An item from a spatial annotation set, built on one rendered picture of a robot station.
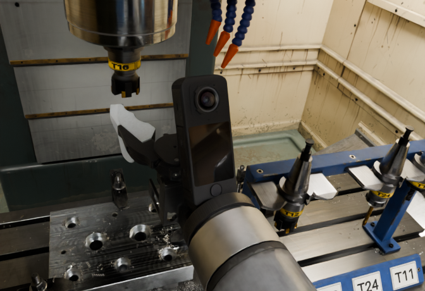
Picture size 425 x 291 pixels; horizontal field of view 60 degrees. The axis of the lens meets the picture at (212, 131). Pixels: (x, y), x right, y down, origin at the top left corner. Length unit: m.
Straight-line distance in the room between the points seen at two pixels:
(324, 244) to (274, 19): 0.97
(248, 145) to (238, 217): 1.58
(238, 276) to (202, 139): 0.11
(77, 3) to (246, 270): 0.39
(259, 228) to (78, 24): 0.36
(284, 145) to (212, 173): 1.62
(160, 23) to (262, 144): 1.44
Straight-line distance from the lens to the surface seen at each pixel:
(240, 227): 0.30
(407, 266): 1.06
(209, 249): 0.30
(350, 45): 1.68
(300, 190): 0.68
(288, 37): 1.72
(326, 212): 1.16
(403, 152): 0.80
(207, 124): 0.32
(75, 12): 0.53
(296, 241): 1.05
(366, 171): 0.82
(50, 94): 1.12
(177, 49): 1.09
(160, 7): 0.52
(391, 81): 1.52
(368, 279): 0.99
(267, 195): 0.68
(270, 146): 1.91
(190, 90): 0.31
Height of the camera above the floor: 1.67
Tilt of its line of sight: 34 degrees down
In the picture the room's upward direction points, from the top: 7 degrees clockwise
